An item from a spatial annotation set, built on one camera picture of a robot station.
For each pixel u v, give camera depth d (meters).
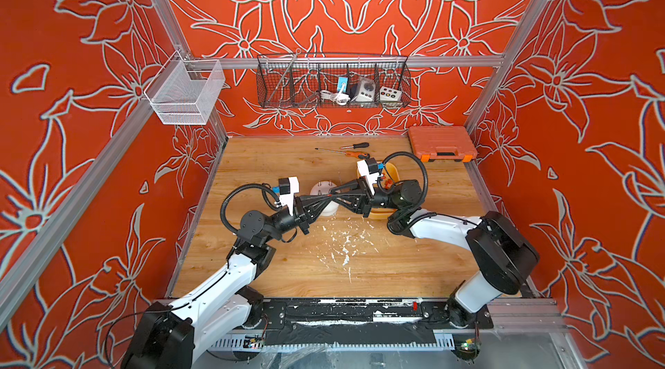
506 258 0.45
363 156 1.10
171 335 0.39
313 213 0.64
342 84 0.83
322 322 0.73
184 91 0.93
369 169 0.61
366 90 0.91
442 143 1.11
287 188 0.58
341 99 0.86
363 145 1.15
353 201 0.64
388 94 0.94
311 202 0.62
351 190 0.67
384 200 0.65
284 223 0.62
